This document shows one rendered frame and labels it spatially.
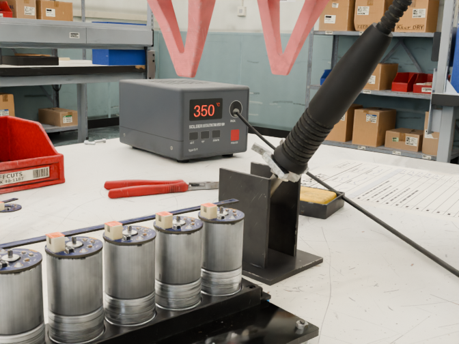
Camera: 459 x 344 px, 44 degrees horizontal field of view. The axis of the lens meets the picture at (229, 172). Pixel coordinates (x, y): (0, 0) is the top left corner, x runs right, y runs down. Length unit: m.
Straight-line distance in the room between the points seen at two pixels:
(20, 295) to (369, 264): 0.26
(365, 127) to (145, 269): 4.45
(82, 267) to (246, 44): 5.57
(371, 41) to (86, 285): 0.20
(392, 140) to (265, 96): 1.54
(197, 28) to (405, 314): 0.21
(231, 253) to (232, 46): 5.61
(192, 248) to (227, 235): 0.02
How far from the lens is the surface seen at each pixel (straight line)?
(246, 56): 5.80
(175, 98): 0.71
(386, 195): 0.63
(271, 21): 0.45
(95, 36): 3.23
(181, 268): 0.29
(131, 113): 0.80
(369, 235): 0.49
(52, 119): 5.30
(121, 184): 0.60
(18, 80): 3.04
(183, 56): 0.37
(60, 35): 3.10
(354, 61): 0.34
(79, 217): 0.51
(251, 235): 0.39
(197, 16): 0.35
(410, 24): 4.58
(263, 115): 5.70
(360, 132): 4.71
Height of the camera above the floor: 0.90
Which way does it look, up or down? 13 degrees down
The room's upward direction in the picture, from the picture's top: 2 degrees clockwise
